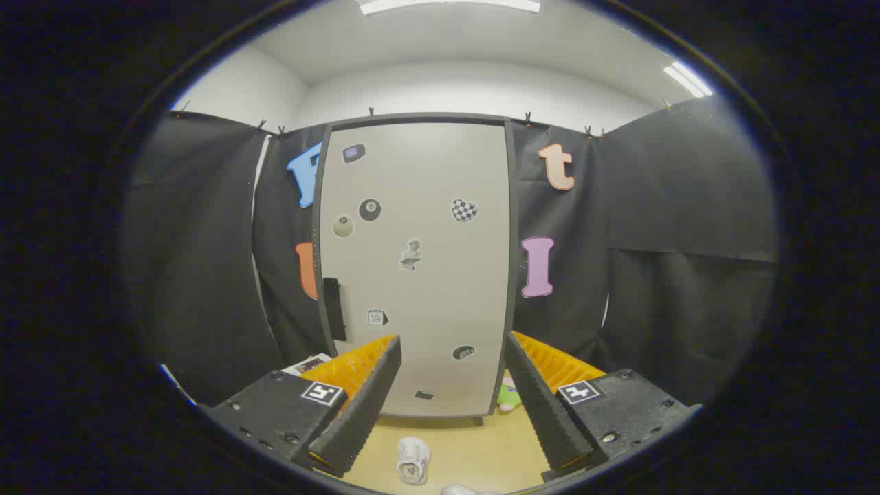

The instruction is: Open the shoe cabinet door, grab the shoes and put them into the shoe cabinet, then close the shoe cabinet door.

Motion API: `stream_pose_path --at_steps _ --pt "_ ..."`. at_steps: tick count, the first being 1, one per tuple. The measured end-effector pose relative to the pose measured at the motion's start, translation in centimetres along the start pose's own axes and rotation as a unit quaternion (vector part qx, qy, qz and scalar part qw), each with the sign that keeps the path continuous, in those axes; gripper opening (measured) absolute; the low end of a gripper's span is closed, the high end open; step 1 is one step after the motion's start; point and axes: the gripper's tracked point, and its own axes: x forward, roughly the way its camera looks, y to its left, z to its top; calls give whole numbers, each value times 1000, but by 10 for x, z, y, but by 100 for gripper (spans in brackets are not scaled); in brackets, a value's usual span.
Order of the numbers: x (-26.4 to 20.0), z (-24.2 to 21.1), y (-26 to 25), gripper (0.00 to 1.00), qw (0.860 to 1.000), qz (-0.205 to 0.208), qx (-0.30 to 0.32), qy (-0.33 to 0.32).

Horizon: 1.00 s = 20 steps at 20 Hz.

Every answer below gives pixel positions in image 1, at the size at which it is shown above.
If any grey shoe cabinet door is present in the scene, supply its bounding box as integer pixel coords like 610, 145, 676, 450
320, 122, 511, 418

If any white canvas shoe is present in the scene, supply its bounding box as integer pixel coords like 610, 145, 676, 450
397, 436, 432, 486

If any grey shoe cabinet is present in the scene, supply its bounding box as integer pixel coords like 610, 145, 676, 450
311, 112, 520, 427

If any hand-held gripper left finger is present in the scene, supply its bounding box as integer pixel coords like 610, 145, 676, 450
199, 335, 402, 479

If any ceiling light panel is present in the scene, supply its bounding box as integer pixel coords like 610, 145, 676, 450
663, 60, 714, 98
356, 0, 542, 16

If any black backdrop cloth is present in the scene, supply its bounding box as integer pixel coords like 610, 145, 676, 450
122, 96, 779, 408

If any black door handle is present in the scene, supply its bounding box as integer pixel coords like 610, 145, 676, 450
323, 278, 347, 342

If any stack of books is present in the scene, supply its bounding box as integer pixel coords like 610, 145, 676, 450
282, 353, 333, 377

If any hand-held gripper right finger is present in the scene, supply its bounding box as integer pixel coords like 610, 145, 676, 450
504, 331, 703, 482

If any pink and green plush toy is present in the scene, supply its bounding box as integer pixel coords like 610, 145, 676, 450
496, 375, 523, 413

